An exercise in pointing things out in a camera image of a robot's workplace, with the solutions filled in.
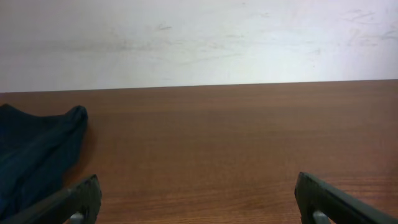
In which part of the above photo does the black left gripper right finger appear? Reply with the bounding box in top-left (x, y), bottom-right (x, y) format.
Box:
top-left (294, 172), bottom-right (397, 224)

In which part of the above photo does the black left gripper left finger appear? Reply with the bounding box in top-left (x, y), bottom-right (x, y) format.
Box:
top-left (2, 174), bottom-right (102, 224)

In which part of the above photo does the folded navy blue garment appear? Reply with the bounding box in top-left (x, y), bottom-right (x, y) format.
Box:
top-left (1, 104), bottom-right (88, 220)

